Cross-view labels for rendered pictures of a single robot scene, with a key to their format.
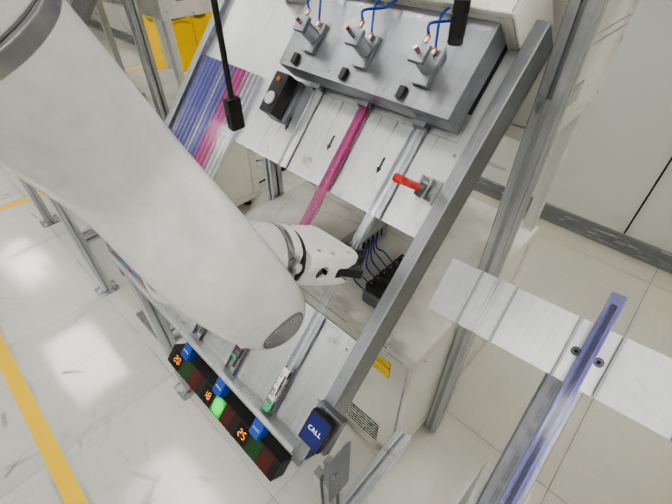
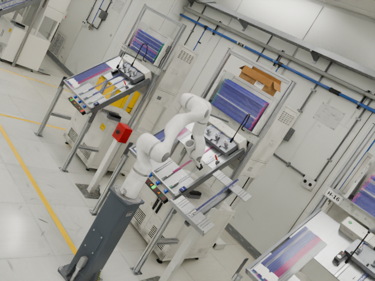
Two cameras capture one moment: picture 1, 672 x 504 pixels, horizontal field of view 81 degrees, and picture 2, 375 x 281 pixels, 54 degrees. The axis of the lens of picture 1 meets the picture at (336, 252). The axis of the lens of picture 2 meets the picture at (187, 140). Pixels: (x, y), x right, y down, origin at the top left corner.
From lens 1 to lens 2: 243 cm
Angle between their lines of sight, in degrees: 31
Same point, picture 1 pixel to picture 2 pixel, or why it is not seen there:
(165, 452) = (85, 223)
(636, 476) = not seen: outside the picture
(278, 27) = not seen: hidden behind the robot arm
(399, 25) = (223, 137)
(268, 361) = (172, 180)
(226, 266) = (202, 145)
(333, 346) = (189, 180)
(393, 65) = (220, 142)
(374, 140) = (211, 152)
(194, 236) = (202, 140)
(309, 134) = not seen: hidden behind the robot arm
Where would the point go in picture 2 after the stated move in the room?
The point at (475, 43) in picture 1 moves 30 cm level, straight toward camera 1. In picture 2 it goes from (233, 145) to (225, 148)
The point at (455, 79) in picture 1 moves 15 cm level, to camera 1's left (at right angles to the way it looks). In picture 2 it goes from (228, 148) to (212, 139)
